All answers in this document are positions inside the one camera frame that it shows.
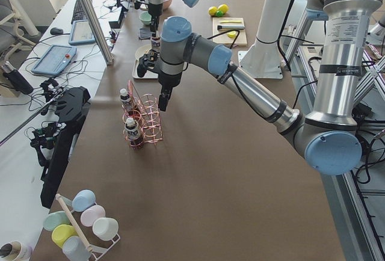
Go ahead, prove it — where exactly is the blue cup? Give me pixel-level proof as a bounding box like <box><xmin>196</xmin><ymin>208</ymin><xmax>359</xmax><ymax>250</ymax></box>
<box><xmin>72</xmin><ymin>189</ymin><xmax>96</xmax><ymax>212</ymax></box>

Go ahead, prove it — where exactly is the grey-blue cup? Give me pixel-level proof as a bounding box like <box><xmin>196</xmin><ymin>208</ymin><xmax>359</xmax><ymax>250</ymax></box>
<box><xmin>62</xmin><ymin>236</ymin><xmax>91</xmax><ymax>261</ymax></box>

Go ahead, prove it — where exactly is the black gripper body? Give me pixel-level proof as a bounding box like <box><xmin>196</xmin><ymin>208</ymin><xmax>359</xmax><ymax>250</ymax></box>
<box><xmin>148</xmin><ymin>3</ymin><xmax>162</xmax><ymax>18</ymax></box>
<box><xmin>158</xmin><ymin>74</ymin><xmax>181</xmax><ymax>95</ymax></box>

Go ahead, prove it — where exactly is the black keyboard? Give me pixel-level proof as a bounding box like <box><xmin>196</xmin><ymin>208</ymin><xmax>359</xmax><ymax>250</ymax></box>
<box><xmin>71</xmin><ymin>0</ymin><xmax>87</xmax><ymax>23</ymax></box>

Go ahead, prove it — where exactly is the wooden cutting board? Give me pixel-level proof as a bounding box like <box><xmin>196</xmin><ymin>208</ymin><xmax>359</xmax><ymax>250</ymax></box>
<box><xmin>212</xmin><ymin>17</ymin><xmax>247</xmax><ymax>46</ymax></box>

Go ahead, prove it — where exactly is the blue teach pendant near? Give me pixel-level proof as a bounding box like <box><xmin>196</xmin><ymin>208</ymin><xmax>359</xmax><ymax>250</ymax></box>
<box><xmin>31</xmin><ymin>45</ymin><xmax>77</xmax><ymax>76</ymax></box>

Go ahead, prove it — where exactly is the grey folded cloth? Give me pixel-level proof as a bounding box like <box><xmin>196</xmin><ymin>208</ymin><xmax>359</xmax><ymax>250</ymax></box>
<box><xmin>138</xmin><ymin>27</ymin><xmax>152</xmax><ymax>40</ymax></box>

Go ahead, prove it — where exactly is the metal muddler tool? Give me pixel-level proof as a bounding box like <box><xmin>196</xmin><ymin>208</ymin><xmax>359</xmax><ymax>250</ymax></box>
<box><xmin>217</xmin><ymin>23</ymin><xmax>245</xmax><ymax>31</ymax></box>

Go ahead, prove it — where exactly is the copper wire bottle rack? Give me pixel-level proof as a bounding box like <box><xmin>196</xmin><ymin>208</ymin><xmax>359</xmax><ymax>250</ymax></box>
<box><xmin>122</xmin><ymin>80</ymin><xmax>163</xmax><ymax>147</ymax></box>

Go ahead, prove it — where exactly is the white cup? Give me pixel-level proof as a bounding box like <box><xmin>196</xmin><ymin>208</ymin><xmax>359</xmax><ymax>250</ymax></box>
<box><xmin>92</xmin><ymin>217</ymin><xmax>119</xmax><ymax>241</ymax></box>

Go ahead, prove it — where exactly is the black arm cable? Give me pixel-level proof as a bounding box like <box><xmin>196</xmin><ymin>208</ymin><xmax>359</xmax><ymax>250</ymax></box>
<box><xmin>210</xmin><ymin>28</ymin><xmax>268</xmax><ymax>120</ymax></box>

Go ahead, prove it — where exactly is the green bowl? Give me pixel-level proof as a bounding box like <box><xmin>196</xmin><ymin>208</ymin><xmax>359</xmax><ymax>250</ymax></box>
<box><xmin>139</xmin><ymin>11</ymin><xmax>152</xmax><ymax>26</ymax></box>

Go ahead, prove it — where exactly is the aluminium frame post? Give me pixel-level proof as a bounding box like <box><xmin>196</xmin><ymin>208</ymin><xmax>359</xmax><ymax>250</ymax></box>
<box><xmin>79</xmin><ymin>0</ymin><xmax>114</xmax><ymax>65</ymax></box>

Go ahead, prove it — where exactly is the white plate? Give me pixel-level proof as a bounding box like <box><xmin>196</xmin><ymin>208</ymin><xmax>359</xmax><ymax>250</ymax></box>
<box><xmin>135</xmin><ymin>44</ymin><xmax>152</xmax><ymax>61</ymax></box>

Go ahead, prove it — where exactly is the wooden rack handle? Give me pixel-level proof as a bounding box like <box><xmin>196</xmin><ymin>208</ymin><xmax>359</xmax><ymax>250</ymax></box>
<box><xmin>55</xmin><ymin>194</ymin><xmax>93</xmax><ymax>252</ymax></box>

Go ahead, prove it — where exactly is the tea bottle back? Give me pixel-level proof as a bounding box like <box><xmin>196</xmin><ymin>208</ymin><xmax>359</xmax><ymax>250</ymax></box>
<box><xmin>120</xmin><ymin>88</ymin><xmax>134</xmax><ymax>115</ymax></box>

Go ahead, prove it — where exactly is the blue teach pendant far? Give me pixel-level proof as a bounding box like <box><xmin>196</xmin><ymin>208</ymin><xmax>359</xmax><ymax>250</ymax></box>
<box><xmin>69</xmin><ymin>20</ymin><xmax>95</xmax><ymax>46</ymax></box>

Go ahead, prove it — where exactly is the white serving tray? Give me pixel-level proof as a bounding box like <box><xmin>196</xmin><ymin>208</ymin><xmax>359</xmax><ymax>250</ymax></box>
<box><xmin>132</xmin><ymin>60</ymin><xmax>158</xmax><ymax>80</ymax></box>

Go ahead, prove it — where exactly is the half lemon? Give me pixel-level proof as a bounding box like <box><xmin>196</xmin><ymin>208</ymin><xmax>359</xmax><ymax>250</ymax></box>
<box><xmin>227</xmin><ymin>31</ymin><xmax>237</xmax><ymax>38</ymax></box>

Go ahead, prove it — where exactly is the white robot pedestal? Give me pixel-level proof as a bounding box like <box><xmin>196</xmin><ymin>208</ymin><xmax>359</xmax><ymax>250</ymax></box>
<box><xmin>239</xmin><ymin>0</ymin><xmax>292</xmax><ymax>79</ymax></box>

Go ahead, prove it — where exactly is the yellow plastic knife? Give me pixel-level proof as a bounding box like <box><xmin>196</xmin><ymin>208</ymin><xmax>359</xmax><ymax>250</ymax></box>
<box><xmin>220</xmin><ymin>19</ymin><xmax>242</xmax><ymax>23</ymax></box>

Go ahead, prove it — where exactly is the black water bottle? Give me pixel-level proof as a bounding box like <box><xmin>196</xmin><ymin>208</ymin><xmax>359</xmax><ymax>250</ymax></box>
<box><xmin>1</xmin><ymin>61</ymin><xmax>34</xmax><ymax>95</ymax></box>

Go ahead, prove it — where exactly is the white wire cup rack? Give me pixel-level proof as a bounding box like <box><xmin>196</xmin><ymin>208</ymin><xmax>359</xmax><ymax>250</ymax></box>
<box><xmin>64</xmin><ymin>197</ymin><xmax>120</xmax><ymax>260</ymax></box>

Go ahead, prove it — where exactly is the green lime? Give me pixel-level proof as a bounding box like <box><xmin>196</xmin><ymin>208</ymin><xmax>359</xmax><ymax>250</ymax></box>
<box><xmin>215</xmin><ymin>10</ymin><xmax>224</xmax><ymax>17</ymax></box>

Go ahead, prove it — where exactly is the yellow lemon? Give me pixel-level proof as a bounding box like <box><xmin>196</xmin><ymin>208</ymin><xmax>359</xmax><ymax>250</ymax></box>
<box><xmin>208</xmin><ymin>6</ymin><xmax>218</xmax><ymax>16</ymax></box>
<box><xmin>218</xmin><ymin>4</ymin><xmax>229</xmax><ymax>14</ymax></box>

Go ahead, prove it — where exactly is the paper cup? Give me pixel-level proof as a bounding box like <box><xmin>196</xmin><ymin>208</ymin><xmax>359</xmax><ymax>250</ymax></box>
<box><xmin>1</xmin><ymin>241</ymin><xmax>32</xmax><ymax>261</ymax></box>

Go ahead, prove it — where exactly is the green cup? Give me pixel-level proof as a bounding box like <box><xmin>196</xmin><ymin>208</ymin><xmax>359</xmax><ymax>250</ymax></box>
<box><xmin>43</xmin><ymin>210</ymin><xmax>70</xmax><ymax>232</ymax></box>

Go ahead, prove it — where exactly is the blue teach pendant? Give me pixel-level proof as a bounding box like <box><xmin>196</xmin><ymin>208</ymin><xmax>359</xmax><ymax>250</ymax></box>
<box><xmin>69</xmin><ymin>20</ymin><xmax>95</xmax><ymax>46</ymax></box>
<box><xmin>31</xmin><ymin>45</ymin><xmax>77</xmax><ymax>76</ymax></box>

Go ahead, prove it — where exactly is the black computer mouse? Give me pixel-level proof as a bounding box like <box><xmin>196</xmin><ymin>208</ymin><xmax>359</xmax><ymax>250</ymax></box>
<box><xmin>50</xmin><ymin>27</ymin><xmax>64</xmax><ymax>35</ymax></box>

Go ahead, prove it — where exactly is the yellow cup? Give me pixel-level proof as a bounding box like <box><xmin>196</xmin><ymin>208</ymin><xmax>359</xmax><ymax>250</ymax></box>
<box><xmin>51</xmin><ymin>224</ymin><xmax>78</xmax><ymax>248</ymax></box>

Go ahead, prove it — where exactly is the tea bottle front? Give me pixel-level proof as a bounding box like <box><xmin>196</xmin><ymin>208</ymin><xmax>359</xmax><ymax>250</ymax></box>
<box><xmin>124</xmin><ymin>117</ymin><xmax>144</xmax><ymax>149</ymax></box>

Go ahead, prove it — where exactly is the pink cup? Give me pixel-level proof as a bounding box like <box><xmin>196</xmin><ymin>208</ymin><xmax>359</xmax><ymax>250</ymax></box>
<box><xmin>80</xmin><ymin>204</ymin><xmax>105</xmax><ymax>227</ymax></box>

